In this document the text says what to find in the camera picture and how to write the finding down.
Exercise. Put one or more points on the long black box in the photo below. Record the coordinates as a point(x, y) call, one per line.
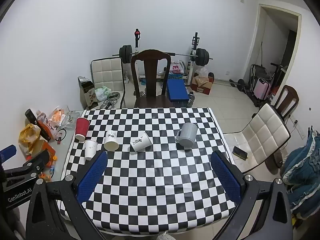
point(32, 117)

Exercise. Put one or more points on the dark wooden chair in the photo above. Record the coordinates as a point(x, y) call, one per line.
point(150, 65)
point(292, 97)

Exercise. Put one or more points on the black smartphone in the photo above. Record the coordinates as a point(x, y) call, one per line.
point(240, 152)

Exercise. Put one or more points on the small red tube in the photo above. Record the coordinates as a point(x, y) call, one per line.
point(59, 140)

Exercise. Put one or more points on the black folding cart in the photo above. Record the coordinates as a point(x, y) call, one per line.
point(257, 71)

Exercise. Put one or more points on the black white checkered tablecloth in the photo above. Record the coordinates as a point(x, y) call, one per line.
point(162, 175)

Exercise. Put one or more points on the white printed mug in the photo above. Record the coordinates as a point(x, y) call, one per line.
point(141, 142)

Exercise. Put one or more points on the blue clothes pile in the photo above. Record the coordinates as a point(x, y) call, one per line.
point(302, 167)

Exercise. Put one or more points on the white printed paper cup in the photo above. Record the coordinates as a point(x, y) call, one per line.
point(111, 140)

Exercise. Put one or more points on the grey mug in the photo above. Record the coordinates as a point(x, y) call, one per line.
point(187, 133)

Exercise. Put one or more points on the yellow plastic bag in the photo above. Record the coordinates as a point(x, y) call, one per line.
point(28, 135)

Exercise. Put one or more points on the red paper cup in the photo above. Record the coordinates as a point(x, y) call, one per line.
point(82, 128)

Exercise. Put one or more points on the cardboard box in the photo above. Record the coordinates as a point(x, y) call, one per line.
point(202, 85)

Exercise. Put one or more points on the glass ashtray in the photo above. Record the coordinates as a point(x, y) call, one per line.
point(71, 120)

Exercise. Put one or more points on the white green plastic bag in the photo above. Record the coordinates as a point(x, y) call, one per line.
point(102, 93)

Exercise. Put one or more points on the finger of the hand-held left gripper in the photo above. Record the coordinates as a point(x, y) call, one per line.
point(7, 152)
point(35, 165)

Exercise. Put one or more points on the plain white paper cup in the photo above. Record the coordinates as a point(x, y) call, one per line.
point(90, 150)

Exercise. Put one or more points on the chrome dumbbell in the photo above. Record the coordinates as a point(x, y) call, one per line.
point(191, 99)

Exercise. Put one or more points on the red white packet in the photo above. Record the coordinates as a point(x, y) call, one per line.
point(46, 123)

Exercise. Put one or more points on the clear plastic bag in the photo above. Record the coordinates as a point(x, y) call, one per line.
point(202, 72)

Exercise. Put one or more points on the white cushioned chair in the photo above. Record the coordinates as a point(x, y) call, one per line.
point(106, 70)
point(265, 132)

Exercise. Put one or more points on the small black barbell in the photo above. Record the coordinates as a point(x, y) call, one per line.
point(240, 83)

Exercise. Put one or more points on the orange box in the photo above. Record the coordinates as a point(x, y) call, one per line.
point(43, 148)

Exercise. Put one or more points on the orange snack packet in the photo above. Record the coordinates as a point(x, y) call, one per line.
point(58, 115)

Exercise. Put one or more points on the pink white plastic bag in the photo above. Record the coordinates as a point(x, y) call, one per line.
point(176, 67)

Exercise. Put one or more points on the blue weight bench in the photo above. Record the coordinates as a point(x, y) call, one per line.
point(177, 90)

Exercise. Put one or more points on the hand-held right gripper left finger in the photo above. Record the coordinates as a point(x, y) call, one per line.
point(92, 178)

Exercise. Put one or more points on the pink suitcase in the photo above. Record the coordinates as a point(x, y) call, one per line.
point(261, 90)

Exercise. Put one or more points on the chrome weight plate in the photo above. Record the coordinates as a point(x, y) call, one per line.
point(107, 104)
point(114, 95)

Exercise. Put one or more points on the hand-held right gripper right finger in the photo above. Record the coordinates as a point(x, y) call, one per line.
point(226, 180)

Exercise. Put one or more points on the white weight bench rack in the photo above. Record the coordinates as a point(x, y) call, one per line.
point(194, 45)

